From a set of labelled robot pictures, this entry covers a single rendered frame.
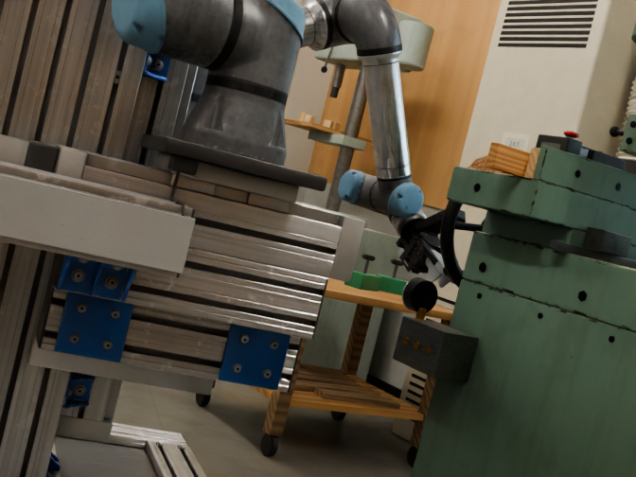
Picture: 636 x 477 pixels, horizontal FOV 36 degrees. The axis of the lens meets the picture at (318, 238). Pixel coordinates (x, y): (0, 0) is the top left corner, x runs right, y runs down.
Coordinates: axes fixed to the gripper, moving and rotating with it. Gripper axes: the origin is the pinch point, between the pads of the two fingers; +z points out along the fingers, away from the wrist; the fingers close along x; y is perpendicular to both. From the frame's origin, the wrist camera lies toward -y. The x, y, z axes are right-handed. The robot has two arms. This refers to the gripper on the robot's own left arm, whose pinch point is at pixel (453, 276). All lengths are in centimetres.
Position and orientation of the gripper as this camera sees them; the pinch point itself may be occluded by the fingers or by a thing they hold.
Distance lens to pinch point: 210.3
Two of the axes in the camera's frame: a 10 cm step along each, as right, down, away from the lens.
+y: -5.1, 7.6, 4.1
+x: -8.0, -2.5, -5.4
